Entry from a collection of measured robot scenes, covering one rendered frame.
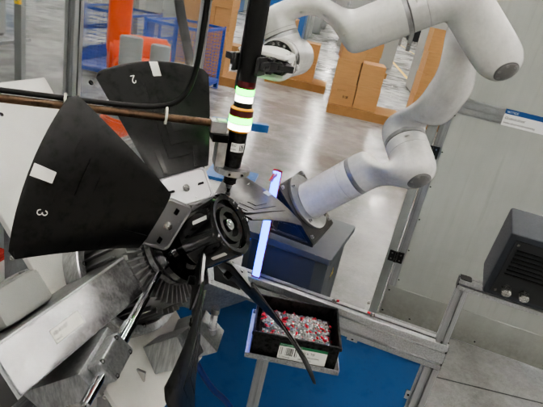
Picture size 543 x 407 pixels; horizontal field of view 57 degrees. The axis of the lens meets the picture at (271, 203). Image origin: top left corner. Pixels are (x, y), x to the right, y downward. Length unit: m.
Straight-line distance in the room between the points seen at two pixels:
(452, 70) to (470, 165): 1.46
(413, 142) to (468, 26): 0.39
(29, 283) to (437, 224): 2.31
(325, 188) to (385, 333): 0.45
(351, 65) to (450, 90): 7.11
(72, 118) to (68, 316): 0.29
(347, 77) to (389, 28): 7.31
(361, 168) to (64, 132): 0.95
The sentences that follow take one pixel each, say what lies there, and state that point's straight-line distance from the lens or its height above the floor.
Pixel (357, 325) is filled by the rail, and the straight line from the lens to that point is 1.43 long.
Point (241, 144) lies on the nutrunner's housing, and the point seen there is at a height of 1.34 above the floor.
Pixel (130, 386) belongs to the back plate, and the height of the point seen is 0.90.
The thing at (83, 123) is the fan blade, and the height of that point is 1.40.
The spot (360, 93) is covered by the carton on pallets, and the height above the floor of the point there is 0.40.
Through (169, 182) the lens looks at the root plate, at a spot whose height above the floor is 1.26.
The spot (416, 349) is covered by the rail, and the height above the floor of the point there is 0.82.
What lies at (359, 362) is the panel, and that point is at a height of 0.70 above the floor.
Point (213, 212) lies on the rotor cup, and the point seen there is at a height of 1.25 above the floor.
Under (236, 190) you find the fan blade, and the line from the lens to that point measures 1.15.
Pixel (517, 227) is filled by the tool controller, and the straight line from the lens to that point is 1.26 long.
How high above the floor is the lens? 1.61
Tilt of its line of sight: 22 degrees down
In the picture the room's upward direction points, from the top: 12 degrees clockwise
